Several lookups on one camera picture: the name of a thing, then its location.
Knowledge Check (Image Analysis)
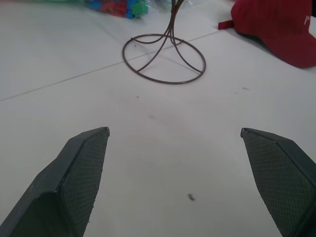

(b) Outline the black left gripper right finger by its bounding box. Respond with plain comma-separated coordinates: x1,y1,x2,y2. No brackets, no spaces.
240,127,316,237

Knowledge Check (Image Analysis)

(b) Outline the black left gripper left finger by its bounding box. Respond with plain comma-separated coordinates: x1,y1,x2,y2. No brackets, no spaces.
0,126,111,237

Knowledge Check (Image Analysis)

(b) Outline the red baseball cap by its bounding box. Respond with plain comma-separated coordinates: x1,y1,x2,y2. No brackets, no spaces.
218,0,316,69

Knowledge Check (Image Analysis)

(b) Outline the clear bag of toy bricks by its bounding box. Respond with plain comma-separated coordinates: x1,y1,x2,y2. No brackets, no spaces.
85,0,192,19

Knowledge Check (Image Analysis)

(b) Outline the brown wire stand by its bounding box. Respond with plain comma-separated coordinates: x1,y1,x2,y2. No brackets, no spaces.
122,0,206,84

